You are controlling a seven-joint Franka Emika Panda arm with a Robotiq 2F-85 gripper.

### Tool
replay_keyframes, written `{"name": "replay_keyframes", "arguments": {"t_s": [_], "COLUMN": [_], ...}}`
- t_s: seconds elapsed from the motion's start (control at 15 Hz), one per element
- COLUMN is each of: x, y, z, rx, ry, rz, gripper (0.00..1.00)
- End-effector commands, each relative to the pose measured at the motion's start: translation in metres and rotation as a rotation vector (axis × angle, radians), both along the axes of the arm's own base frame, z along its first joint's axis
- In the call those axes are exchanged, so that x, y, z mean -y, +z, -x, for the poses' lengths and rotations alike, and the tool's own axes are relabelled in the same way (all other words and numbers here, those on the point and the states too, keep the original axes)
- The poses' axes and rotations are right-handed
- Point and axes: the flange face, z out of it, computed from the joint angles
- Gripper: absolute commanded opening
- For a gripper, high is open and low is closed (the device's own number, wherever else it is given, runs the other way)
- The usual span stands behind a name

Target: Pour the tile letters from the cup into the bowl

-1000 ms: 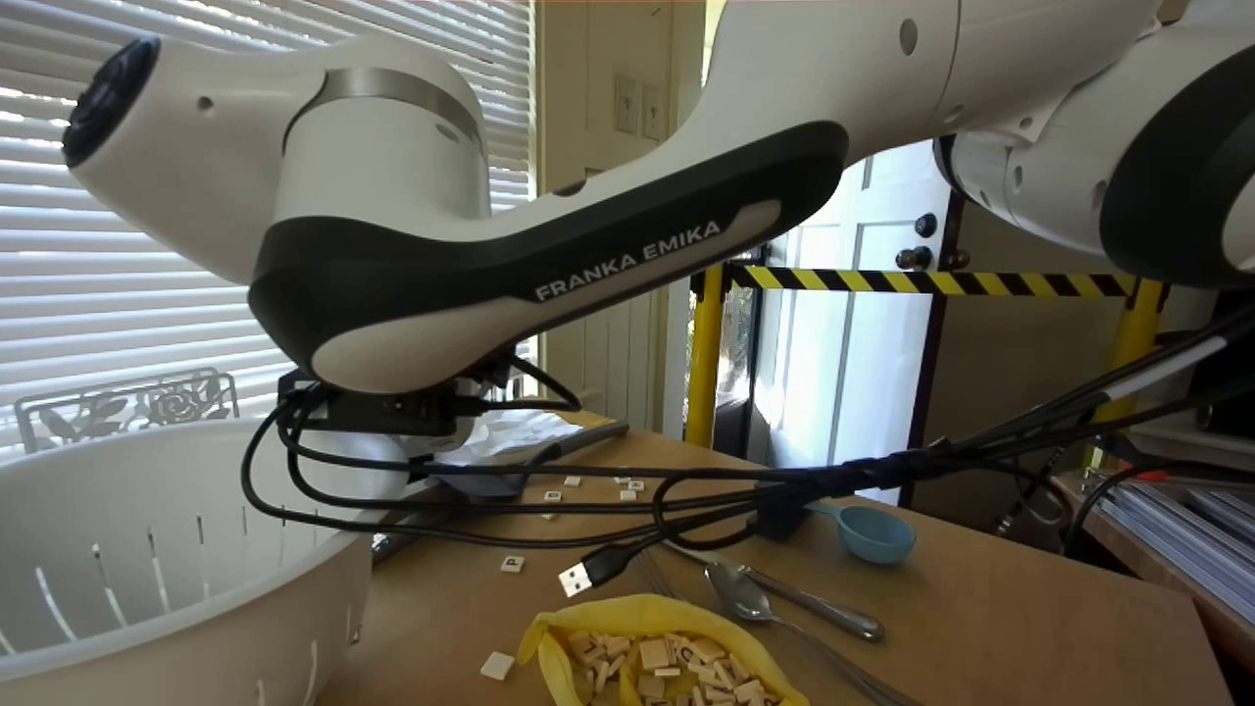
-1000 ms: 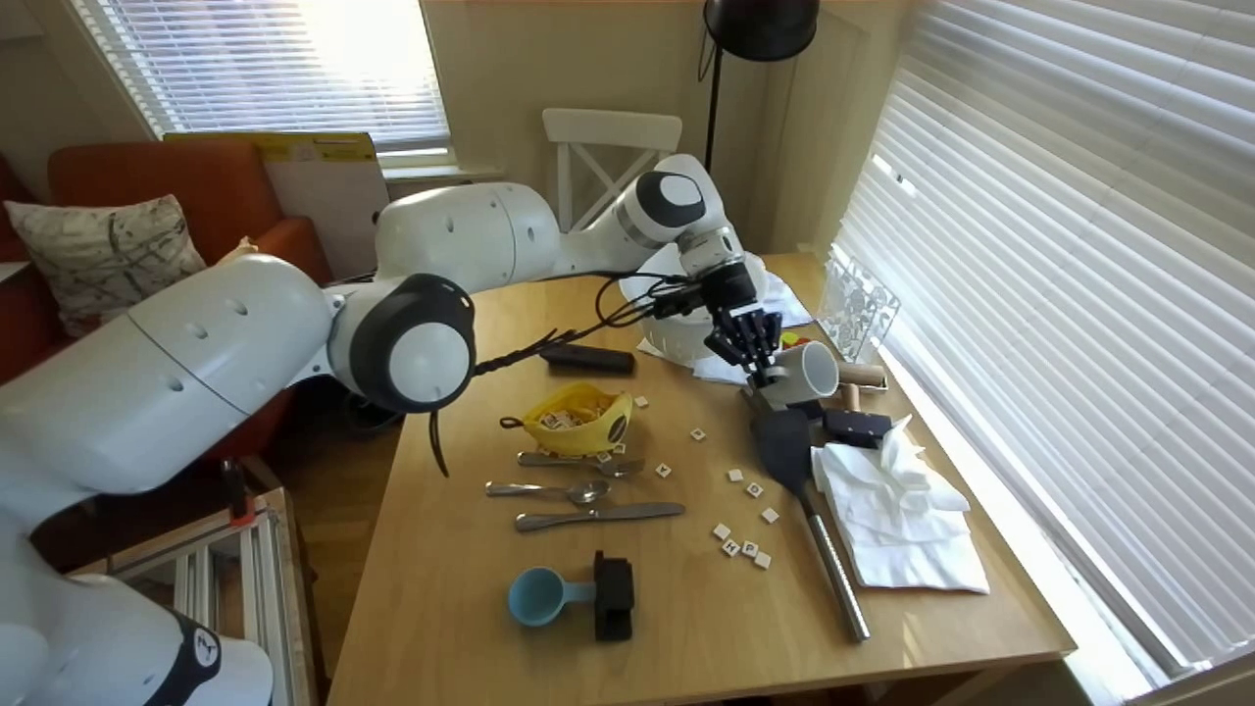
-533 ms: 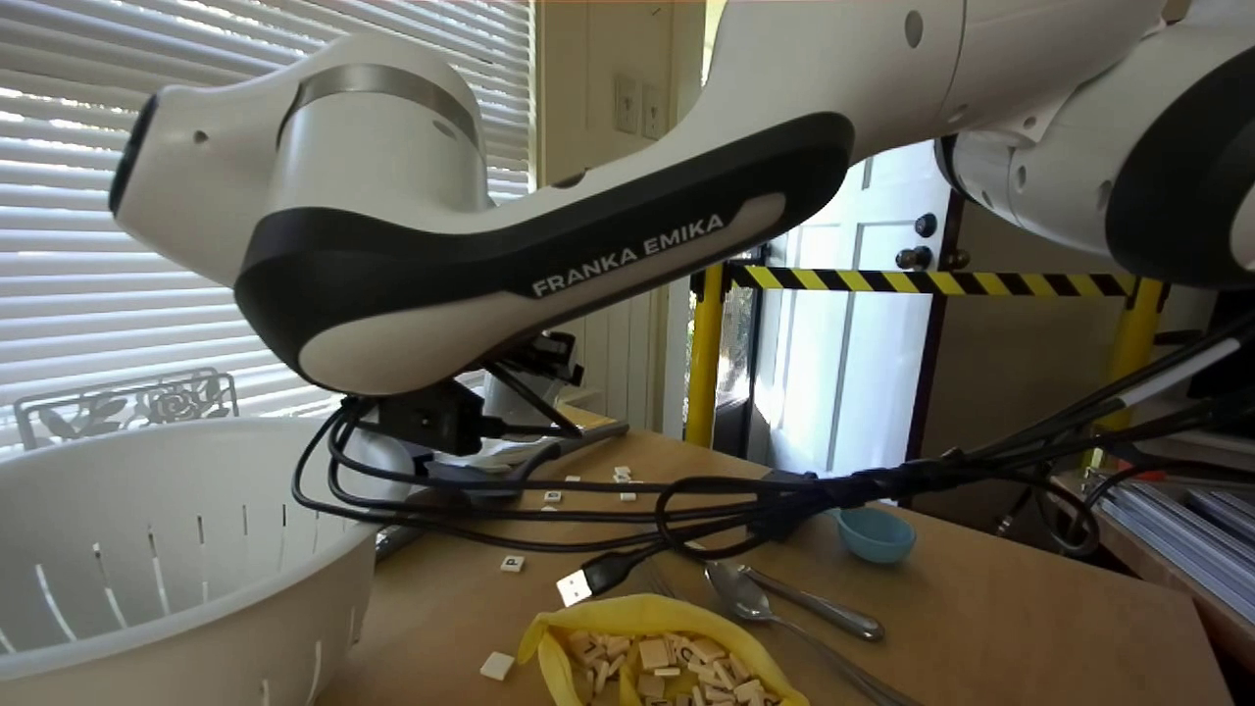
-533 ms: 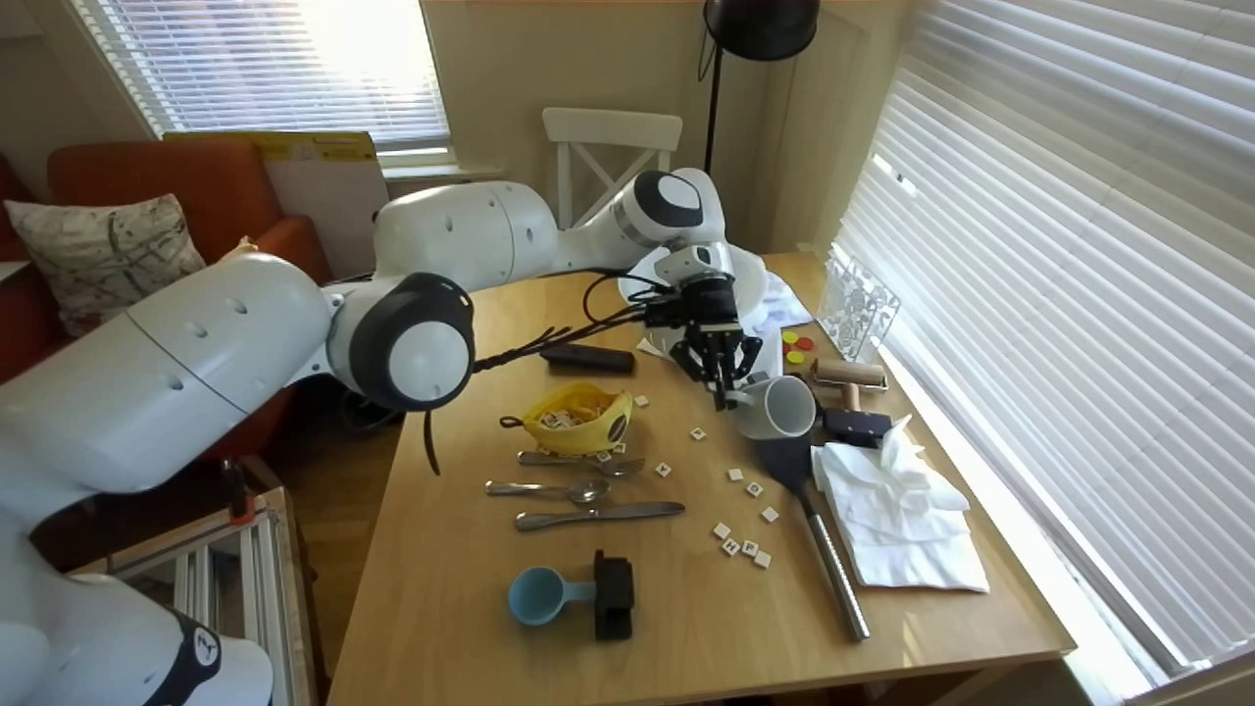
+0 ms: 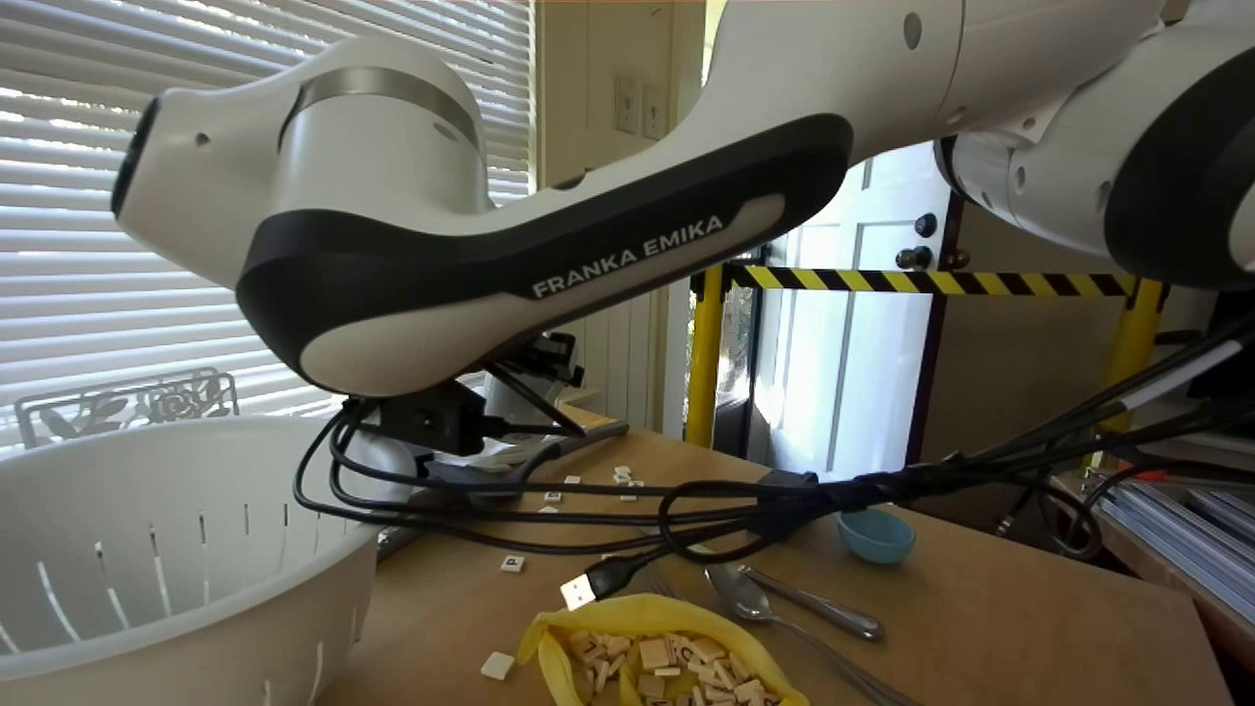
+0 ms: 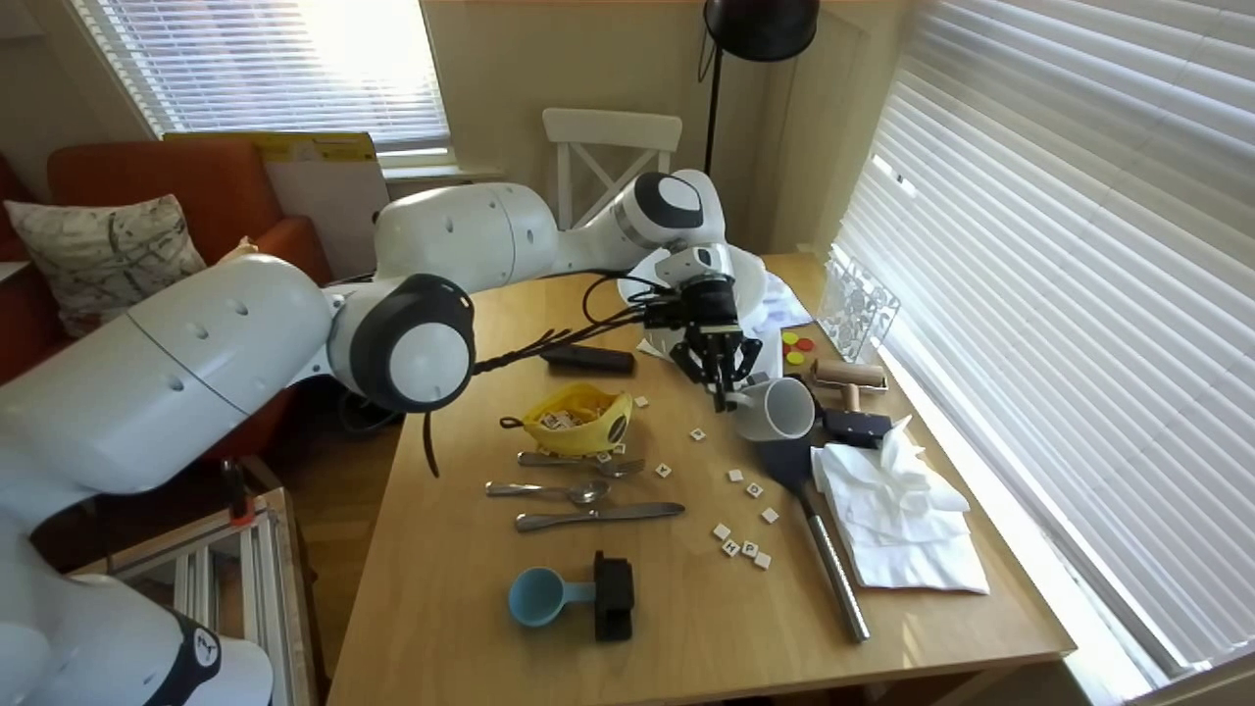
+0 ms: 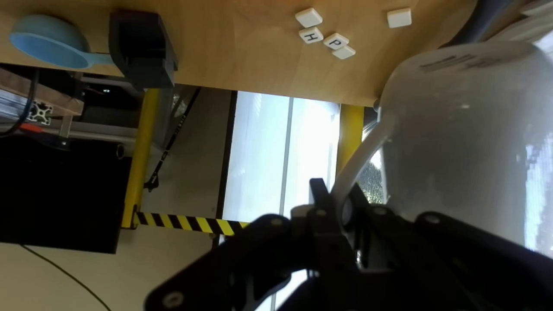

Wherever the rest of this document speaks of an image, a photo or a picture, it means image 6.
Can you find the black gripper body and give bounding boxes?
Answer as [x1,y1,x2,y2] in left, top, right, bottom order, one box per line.
[665,271,748,341]

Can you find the white ceramic mug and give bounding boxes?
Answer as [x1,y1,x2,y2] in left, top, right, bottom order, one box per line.
[729,373,822,447]

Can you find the white plastic colander bowl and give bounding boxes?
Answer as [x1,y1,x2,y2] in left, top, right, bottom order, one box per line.
[611,237,773,361]

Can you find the red yellow small toy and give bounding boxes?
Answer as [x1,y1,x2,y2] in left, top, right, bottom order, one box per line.
[775,330,822,373]

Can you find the white printed paper sheet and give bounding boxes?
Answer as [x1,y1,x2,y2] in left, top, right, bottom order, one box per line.
[748,271,814,385]

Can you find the black flat kitchen tool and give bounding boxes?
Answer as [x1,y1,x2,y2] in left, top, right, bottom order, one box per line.
[814,378,897,451]

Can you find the ornate metal rack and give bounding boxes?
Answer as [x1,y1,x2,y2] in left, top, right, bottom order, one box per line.
[819,243,904,364]

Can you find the yellow pouch of letter tiles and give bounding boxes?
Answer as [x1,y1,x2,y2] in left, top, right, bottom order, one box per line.
[494,382,637,464]

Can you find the metal fork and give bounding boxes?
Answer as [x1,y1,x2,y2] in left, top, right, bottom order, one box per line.
[509,498,688,538]

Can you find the white wooden chair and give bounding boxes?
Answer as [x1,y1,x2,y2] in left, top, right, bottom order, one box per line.
[537,104,687,256]

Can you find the silver spoon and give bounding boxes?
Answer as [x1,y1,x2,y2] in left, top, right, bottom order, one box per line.
[478,474,615,511]

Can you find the white paper towel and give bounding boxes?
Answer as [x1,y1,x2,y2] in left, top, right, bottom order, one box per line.
[807,411,997,596]

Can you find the small black box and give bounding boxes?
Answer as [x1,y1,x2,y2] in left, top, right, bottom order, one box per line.
[589,547,637,646]

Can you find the black floor lamp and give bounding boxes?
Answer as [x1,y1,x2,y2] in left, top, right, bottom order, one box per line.
[694,0,828,243]

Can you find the wide white window blinds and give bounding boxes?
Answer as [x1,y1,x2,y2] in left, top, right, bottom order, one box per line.
[828,0,1255,684]

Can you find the white board yellow tape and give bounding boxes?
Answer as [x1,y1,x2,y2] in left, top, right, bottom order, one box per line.
[161,127,395,287]

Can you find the narrow white window blinds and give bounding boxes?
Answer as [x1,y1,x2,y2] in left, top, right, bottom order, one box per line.
[70,0,453,149]

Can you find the orange sofa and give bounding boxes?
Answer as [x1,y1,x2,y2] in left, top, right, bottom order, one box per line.
[0,132,331,464]

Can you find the white wooden crate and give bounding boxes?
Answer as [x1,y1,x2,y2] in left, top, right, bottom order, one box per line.
[73,477,322,706]

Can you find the patterned beige pillow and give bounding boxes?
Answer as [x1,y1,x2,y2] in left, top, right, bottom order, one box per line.
[3,190,210,347]

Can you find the wooden handled tool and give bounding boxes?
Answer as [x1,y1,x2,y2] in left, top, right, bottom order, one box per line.
[805,358,895,402]

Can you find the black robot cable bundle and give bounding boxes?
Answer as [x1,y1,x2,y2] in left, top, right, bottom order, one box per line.
[414,266,682,484]

